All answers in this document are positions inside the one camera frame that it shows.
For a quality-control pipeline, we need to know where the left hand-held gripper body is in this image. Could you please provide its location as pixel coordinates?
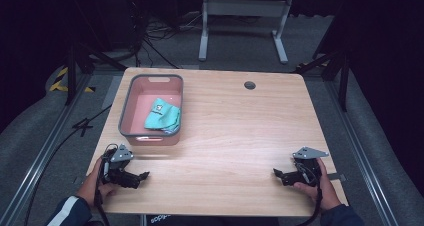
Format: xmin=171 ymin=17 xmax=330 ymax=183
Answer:
xmin=99 ymin=143 xmax=142 ymax=190

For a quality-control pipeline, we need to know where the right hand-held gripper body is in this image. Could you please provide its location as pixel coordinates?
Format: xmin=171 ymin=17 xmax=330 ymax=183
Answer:
xmin=281 ymin=146 xmax=330 ymax=188

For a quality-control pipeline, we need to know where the teal cloth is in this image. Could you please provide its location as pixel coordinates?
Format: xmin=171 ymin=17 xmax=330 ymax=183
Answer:
xmin=143 ymin=97 xmax=182 ymax=135

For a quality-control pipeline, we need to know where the pink basket with grey rim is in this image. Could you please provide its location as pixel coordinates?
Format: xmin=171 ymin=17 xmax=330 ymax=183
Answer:
xmin=117 ymin=73 xmax=185 ymax=147

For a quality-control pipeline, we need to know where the person's right hand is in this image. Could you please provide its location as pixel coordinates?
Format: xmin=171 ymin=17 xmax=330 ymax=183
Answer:
xmin=293 ymin=157 xmax=343 ymax=213

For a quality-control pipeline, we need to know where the person's left hand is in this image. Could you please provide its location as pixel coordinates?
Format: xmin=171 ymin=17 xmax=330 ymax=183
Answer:
xmin=75 ymin=156 xmax=118 ymax=209

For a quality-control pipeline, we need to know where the grey tape strip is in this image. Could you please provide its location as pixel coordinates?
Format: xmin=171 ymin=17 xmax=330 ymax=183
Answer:
xmin=326 ymin=172 xmax=347 ymax=182

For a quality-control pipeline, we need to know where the black metal stand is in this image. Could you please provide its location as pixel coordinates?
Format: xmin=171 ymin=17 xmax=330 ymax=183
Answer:
xmin=292 ymin=47 xmax=352 ymax=113
xmin=64 ymin=40 xmax=128 ymax=106

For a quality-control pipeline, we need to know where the yellow and black hazard tape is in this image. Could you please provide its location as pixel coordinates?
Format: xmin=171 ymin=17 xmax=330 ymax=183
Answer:
xmin=48 ymin=66 xmax=97 ymax=94

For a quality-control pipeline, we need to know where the right hand-held gripper cable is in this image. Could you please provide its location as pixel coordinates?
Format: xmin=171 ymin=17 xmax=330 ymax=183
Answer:
xmin=294 ymin=162 xmax=325 ymax=226

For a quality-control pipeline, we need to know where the hand-held gripper cable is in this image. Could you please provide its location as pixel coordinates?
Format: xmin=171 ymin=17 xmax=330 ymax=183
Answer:
xmin=93 ymin=143 xmax=119 ymax=226
xmin=294 ymin=162 xmax=325 ymax=226

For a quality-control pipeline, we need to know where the left hand-held gripper cable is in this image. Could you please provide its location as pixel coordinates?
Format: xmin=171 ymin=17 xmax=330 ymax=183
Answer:
xmin=93 ymin=143 xmax=119 ymax=226

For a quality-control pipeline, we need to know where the aluminium floor rail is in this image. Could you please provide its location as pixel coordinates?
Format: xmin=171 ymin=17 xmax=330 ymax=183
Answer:
xmin=323 ymin=80 xmax=400 ymax=226
xmin=0 ymin=73 xmax=94 ymax=226

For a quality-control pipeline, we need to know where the long black floor cable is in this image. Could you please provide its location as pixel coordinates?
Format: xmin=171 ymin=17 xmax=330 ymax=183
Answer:
xmin=22 ymin=104 xmax=113 ymax=226

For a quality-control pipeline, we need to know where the bundle of black floor cables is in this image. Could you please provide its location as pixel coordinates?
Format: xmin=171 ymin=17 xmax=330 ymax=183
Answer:
xmin=128 ymin=0 xmax=204 ymax=69

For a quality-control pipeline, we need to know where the white metal desk frame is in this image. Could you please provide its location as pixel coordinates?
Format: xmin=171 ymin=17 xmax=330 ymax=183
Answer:
xmin=198 ymin=0 xmax=295 ymax=66

